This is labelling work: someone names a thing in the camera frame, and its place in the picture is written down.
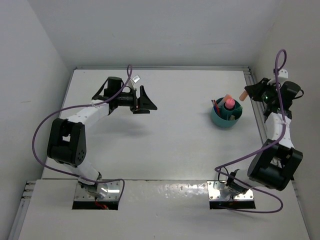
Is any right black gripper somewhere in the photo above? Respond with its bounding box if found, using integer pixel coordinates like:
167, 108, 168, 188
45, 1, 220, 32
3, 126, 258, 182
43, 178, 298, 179
245, 78, 278, 105

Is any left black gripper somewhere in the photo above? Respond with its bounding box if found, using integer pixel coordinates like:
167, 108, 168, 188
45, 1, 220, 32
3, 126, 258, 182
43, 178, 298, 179
115, 85, 156, 114

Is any pink capped glue bottle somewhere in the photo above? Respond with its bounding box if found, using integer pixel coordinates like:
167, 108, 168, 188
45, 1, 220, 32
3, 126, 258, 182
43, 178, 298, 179
224, 98, 236, 111

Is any grey orange highlighter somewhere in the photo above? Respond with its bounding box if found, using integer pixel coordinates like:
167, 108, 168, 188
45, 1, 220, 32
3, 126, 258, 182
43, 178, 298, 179
218, 94, 232, 106

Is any green highlighter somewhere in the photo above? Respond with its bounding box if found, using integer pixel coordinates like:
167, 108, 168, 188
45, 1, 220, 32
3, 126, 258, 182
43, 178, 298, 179
234, 105, 243, 111

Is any blue ballpoint pen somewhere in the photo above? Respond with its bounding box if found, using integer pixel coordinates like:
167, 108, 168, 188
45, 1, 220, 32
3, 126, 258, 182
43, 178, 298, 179
213, 99, 220, 116

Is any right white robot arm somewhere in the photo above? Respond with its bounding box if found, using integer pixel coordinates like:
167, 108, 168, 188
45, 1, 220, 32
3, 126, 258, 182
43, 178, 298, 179
225, 78, 304, 194

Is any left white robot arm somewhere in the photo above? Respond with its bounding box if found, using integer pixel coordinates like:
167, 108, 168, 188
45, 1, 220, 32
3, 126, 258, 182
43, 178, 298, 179
47, 76, 158, 186

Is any teal round organizer container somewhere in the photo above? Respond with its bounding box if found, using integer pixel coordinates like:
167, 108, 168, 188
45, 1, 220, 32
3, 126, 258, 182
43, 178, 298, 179
210, 101, 243, 129

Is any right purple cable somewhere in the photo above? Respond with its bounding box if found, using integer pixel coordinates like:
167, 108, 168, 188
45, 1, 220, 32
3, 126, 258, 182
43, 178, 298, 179
214, 48, 287, 214

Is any purple cable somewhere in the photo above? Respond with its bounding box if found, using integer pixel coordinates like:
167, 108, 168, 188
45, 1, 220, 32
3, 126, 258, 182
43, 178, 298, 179
214, 48, 287, 214
32, 64, 133, 205

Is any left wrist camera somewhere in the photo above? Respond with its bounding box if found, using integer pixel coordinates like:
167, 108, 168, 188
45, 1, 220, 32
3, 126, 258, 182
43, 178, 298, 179
128, 75, 141, 89

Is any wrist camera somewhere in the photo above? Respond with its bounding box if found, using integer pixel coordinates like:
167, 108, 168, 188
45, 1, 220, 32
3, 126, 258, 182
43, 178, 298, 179
269, 69, 289, 87
128, 75, 141, 89

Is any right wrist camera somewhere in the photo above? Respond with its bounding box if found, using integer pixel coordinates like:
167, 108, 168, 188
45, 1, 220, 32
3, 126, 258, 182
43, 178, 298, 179
269, 69, 289, 87

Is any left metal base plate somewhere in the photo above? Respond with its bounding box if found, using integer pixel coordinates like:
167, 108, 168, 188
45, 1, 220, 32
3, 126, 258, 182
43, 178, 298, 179
74, 181, 122, 201

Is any metal base plate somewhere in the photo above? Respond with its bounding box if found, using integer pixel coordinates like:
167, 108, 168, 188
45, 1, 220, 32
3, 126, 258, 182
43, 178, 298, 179
207, 180, 254, 202
74, 181, 122, 201

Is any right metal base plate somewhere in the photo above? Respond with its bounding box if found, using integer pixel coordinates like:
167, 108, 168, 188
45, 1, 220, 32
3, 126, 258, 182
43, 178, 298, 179
207, 180, 254, 202

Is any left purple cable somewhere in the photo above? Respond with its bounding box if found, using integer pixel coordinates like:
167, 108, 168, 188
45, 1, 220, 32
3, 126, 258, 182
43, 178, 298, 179
32, 64, 133, 205

